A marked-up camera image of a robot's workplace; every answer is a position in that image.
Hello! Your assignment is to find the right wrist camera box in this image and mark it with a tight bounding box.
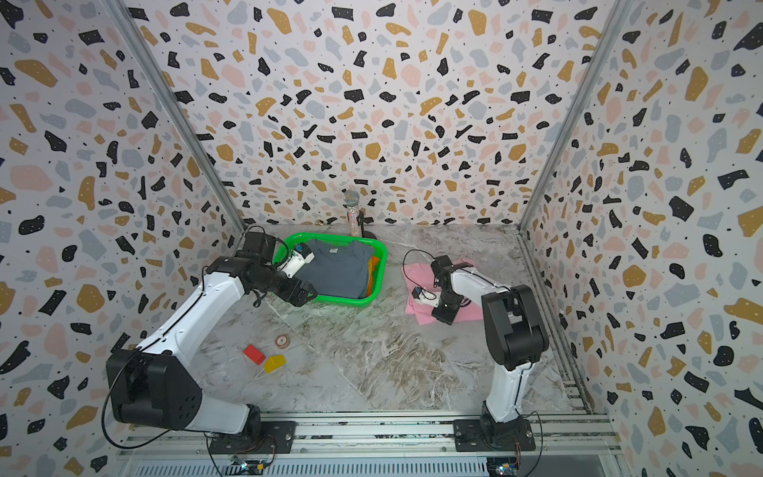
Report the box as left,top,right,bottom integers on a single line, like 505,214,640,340
411,286,439,306

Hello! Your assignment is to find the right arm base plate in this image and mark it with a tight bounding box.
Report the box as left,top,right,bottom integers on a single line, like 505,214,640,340
453,415,536,452

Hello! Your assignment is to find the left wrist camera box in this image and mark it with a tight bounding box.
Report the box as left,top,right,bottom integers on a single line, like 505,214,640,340
279,250,315,278

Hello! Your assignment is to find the green plastic basket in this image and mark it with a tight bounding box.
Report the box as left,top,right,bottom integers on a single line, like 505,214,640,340
273,232,387,307

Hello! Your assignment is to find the yellow t-shirt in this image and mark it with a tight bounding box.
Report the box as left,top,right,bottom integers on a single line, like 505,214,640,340
366,256,380,297

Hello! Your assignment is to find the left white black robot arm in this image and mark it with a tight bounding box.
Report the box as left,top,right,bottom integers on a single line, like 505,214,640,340
105,231,318,441

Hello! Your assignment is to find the round poker chip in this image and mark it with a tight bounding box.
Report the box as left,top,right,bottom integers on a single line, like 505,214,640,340
275,335,290,349

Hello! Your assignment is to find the grey-blue t-shirt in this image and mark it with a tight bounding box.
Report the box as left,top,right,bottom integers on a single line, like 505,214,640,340
295,240,375,299

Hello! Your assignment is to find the pink t-shirt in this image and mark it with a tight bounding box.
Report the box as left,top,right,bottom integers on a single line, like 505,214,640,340
404,258,485,326

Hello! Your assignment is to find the red wooden block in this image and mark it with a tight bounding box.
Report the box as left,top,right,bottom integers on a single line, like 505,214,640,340
244,345,267,366

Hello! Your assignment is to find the left circuit board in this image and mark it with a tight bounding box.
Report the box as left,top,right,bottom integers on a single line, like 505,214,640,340
232,456,271,476

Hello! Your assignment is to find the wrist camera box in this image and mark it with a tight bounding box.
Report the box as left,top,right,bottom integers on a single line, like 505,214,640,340
279,250,315,278
411,286,439,306

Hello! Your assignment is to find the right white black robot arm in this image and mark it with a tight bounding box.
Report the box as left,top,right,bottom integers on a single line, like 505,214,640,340
431,256,550,436

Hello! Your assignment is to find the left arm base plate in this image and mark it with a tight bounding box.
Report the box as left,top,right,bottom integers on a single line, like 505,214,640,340
210,421,297,454

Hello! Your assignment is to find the circuit board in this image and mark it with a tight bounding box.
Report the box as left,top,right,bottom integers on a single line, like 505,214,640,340
487,457,520,477
232,456,271,476

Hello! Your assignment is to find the aluminium mounting rail frame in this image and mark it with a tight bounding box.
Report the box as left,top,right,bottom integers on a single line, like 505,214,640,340
117,411,630,476

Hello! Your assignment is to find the yellow wooden block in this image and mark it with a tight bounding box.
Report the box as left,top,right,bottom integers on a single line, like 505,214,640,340
263,355,286,374

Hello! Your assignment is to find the right circuit board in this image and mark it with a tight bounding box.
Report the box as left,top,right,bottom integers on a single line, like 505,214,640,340
487,457,520,477

